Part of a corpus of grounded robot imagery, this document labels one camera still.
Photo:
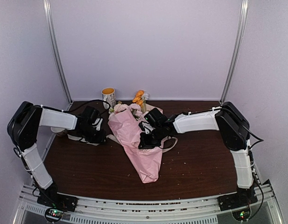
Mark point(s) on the aluminium front rail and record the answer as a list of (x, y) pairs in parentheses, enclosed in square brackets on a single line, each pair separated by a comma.
[(204, 210)]

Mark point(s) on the pink wrapping paper sheet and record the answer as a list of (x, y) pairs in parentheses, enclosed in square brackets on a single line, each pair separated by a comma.
[(147, 162)]

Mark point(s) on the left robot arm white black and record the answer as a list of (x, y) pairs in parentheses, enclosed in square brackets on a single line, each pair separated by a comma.
[(23, 130)]

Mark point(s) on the beige printed ribbon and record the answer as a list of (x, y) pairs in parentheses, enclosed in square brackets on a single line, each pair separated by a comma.
[(113, 138)]

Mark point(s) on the white patterned mug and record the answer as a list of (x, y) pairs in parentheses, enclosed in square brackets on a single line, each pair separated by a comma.
[(108, 95)]

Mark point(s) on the white ceramic bowl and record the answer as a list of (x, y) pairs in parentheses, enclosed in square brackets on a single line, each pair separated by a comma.
[(59, 131)]

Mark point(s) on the orange fake flower stem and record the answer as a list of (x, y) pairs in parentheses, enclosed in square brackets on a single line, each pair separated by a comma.
[(138, 99)]

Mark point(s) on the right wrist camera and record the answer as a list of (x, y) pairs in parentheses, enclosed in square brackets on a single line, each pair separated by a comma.
[(147, 128)]

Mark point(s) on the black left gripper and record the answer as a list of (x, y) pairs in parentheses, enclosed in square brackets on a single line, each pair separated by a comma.
[(101, 138)]

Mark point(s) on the white fake flower stem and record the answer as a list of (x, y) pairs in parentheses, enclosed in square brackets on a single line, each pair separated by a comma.
[(145, 96)]

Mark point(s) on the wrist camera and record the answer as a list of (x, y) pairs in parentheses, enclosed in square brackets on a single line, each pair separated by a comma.
[(98, 123), (147, 128)]

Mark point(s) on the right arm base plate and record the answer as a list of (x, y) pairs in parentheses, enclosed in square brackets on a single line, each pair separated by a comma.
[(236, 200)]

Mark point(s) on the aluminium frame post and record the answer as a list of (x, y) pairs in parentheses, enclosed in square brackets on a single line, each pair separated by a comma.
[(238, 40), (52, 34)]

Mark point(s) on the left aluminium frame post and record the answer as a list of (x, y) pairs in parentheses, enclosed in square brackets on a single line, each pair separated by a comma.
[(52, 34)]

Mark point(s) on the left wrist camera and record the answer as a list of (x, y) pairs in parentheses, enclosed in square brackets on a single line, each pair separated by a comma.
[(98, 123)]

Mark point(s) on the right aluminium frame post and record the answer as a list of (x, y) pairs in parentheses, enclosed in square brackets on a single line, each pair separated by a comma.
[(238, 40)]

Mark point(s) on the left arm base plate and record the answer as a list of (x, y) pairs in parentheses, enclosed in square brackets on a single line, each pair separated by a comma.
[(63, 202)]

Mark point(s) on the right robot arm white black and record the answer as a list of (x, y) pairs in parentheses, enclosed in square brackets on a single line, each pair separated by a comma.
[(213, 129)]

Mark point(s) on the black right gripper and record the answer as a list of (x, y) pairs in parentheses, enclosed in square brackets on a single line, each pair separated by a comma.
[(145, 143)]

